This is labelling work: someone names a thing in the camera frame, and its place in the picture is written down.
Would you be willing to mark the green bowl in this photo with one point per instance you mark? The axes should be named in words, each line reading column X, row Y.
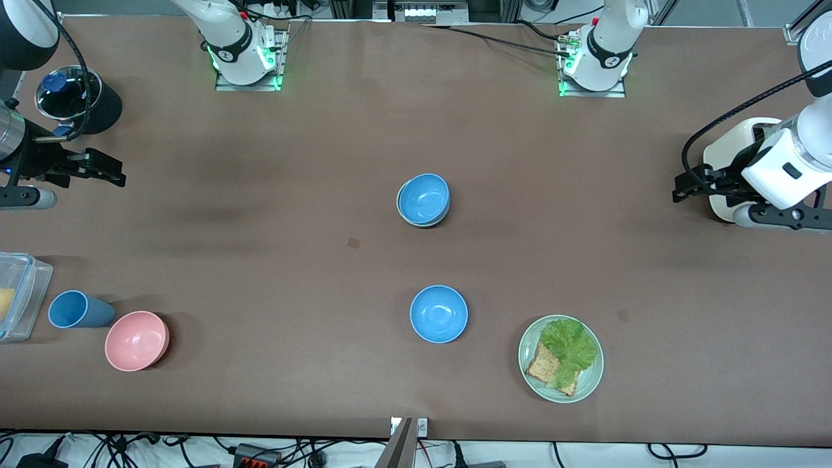
column 422, row 225

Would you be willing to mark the pale green plate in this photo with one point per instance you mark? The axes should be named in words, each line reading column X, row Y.
column 593, row 380

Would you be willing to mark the yellow food block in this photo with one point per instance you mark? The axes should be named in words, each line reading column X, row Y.
column 5, row 304

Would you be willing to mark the blue bowl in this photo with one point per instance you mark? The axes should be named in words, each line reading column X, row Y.
column 439, row 314
column 424, row 197

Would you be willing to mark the glass lid blue knob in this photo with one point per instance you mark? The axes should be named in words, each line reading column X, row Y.
column 68, row 97

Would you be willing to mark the grey metal pole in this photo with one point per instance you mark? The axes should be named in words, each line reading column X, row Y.
column 398, row 448

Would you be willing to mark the metal table edge bracket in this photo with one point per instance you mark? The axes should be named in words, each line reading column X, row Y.
column 422, row 426

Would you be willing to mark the white toaster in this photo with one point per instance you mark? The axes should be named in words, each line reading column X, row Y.
column 738, row 136

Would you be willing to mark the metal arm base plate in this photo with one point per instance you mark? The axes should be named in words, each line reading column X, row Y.
column 614, row 93
column 278, row 81

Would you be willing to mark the brown bread slice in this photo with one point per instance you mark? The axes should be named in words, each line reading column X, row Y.
column 541, row 365

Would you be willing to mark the pink bowl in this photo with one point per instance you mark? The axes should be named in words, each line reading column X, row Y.
column 136, row 341

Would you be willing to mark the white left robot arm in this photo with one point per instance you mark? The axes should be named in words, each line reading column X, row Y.
column 786, row 169

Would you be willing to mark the green lettuce leaf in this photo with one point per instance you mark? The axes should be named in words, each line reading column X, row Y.
column 569, row 344

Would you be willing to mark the white power strip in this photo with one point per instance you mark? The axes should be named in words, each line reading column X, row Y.
column 429, row 12

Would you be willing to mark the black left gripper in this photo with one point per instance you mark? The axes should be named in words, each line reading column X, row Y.
column 723, row 179

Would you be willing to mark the clear plastic container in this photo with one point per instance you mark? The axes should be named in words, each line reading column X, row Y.
column 29, row 286

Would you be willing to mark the black power strip red switches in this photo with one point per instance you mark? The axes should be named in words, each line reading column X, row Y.
column 257, row 457

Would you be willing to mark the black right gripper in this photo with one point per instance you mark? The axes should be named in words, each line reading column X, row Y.
column 38, row 162

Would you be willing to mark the blue cup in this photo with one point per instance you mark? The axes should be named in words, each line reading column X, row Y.
column 81, row 311

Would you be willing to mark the black power adapter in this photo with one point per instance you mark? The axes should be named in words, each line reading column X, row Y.
column 42, row 461

